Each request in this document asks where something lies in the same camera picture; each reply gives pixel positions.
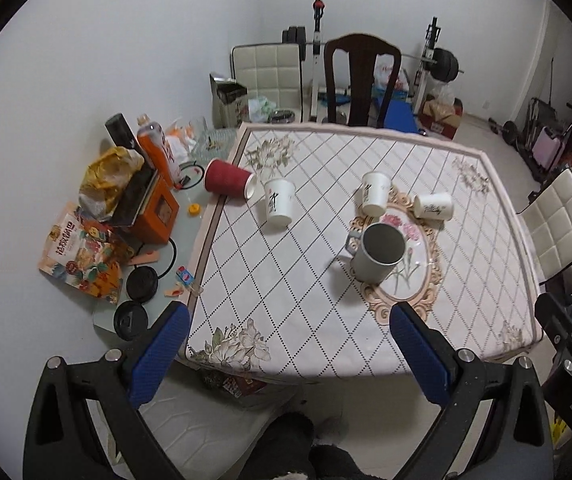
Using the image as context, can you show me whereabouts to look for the barbell rack with weights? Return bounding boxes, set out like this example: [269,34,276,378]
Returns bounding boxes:
[281,0,466,123]

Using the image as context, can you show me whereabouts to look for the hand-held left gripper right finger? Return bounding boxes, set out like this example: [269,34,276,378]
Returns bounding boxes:
[390,302,553,480]

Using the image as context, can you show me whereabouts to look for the black cable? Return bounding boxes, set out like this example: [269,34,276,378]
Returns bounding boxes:
[131,160,208,281]

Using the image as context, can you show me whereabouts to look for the black round lid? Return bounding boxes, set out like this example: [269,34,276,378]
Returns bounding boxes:
[113,300,148,342]
[126,265,160,304]

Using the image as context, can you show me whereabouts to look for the orange box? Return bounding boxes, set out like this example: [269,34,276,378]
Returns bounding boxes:
[115,169,181,242]

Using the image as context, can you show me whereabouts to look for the dark wooden chair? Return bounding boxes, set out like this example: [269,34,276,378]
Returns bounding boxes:
[323,33,403,129]

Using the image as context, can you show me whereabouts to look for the black dumbbell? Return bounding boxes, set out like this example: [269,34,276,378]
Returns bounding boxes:
[487,117,521,145]

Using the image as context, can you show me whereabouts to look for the pink suitcase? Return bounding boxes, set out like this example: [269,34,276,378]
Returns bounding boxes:
[535,127,568,172]

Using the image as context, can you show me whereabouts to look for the red snack packet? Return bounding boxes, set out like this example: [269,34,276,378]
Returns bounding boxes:
[200,369,268,399]

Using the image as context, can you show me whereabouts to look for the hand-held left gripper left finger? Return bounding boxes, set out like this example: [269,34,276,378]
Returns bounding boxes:
[23,302,191,480]

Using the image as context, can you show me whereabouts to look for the white cushioned chair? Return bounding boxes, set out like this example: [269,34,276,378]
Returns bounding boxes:
[516,167,572,282]
[230,43,305,124]

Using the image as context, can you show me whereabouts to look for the person's dark trouser legs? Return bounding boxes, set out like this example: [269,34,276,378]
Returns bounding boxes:
[250,411,368,480]

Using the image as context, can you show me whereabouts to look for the yellow plastic bag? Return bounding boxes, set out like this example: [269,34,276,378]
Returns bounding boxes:
[78,146,145,222]

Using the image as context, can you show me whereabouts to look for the grey ceramic mug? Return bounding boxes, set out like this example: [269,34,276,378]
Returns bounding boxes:
[344,223,407,285]

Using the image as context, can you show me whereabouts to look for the blue workout bench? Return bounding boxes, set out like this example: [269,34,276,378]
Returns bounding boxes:
[372,87,420,134]

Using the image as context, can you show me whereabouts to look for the colourful snack packet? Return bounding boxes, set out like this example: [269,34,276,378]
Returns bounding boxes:
[38,203,128,307]

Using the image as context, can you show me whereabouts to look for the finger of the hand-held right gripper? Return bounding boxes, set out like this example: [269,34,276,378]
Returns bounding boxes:
[534,291,572,346]

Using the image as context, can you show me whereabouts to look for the red paper cup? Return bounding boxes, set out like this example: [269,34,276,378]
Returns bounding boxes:
[204,158,258,200]

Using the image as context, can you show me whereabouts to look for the white plastic bag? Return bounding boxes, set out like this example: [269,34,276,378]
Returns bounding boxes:
[373,54,410,92]

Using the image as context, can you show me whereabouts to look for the red cardboard box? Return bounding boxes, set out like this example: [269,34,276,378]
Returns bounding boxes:
[417,96,465,141]

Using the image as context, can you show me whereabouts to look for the white paper cup black print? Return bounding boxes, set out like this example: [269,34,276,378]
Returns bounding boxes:
[412,192,454,221]
[360,171,392,217]
[263,178,297,228]

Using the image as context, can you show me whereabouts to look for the floral diamond pattern table mat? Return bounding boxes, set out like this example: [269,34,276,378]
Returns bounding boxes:
[178,121,543,379]

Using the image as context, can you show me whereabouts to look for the black cylinder container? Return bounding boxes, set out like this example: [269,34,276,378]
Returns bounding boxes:
[104,113,137,149]

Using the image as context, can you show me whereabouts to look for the white seat cushion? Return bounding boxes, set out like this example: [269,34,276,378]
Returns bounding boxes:
[111,379,298,480]

